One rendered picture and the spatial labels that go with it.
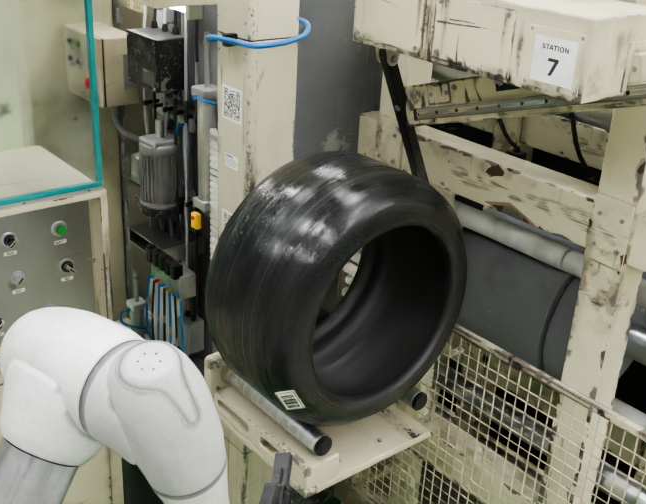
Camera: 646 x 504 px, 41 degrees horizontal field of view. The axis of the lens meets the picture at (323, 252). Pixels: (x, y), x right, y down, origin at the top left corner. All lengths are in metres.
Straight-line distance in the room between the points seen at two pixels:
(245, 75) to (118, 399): 1.00
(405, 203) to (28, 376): 0.85
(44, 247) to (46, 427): 1.08
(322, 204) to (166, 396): 0.73
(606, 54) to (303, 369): 0.79
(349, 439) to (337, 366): 0.17
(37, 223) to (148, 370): 1.17
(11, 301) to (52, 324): 1.04
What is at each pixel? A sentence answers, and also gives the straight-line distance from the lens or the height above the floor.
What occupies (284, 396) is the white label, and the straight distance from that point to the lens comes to 1.70.
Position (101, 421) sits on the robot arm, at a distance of 1.04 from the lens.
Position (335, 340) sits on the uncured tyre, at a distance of 2.08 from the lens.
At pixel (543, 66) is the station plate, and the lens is 1.60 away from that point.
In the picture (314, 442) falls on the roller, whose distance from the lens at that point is 1.81.
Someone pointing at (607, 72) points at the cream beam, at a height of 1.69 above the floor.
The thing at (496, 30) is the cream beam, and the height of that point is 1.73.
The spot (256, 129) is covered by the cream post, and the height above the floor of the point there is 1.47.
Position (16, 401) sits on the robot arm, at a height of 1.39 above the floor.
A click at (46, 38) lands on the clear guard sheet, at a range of 1.98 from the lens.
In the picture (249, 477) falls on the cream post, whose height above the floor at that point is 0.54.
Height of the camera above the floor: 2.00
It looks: 25 degrees down
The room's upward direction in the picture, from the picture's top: 3 degrees clockwise
